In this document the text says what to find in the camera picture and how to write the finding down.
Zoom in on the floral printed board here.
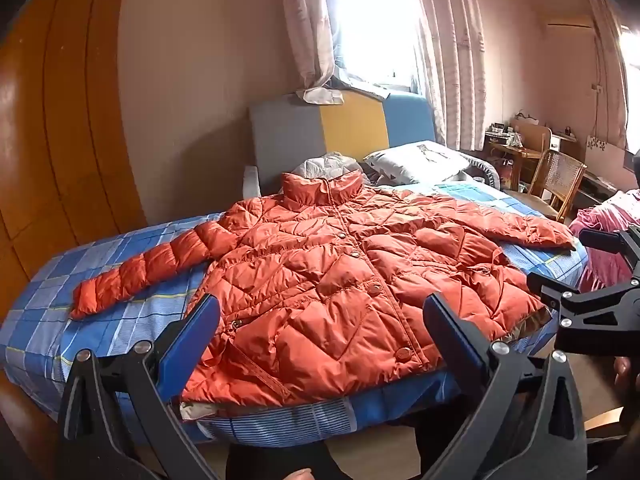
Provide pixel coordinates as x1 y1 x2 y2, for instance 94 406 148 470
584 134 632 156

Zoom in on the grey yellow blue headboard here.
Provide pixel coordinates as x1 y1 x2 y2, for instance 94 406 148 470
249 91 437 196

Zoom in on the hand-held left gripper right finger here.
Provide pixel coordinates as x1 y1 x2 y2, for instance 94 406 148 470
422 292 588 480

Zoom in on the wooden desk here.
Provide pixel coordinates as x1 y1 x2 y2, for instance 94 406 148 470
482 119 553 192

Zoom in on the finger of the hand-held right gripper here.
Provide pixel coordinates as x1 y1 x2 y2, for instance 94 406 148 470
526 270 640 352
579 226 640 267

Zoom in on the orange wooden wardrobe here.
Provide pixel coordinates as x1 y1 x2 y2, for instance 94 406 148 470
0 0 148 306

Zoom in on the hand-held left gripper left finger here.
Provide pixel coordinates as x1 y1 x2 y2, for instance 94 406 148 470
57 293 223 480

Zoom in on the bed with blue plaid sheet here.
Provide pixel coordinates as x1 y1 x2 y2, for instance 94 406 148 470
0 180 591 448

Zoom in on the wooden rattan chair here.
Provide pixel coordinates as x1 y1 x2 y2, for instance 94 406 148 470
522 149 588 223

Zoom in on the orange puffer jacket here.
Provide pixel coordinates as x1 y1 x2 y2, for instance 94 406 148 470
70 170 577 407

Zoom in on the pink cloth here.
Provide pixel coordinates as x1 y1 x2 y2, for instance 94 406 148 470
570 189 640 293

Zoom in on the person's right hand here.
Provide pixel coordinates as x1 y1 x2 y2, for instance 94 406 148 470
613 356 636 397

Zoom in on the grey ribbed cushion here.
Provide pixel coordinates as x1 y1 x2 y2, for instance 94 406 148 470
462 156 502 190

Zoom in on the pink patterned curtain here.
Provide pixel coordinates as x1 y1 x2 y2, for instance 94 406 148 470
405 0 488 152
277 0 337 88
584 0 630 147

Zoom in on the white bedside armrest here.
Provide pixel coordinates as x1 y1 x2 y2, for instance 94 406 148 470
242 164 262 198

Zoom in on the bright side window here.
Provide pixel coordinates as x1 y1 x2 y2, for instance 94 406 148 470
620 25 640 153

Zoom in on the white printed pillow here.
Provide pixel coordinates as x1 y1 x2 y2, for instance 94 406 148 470
362 141 472 185

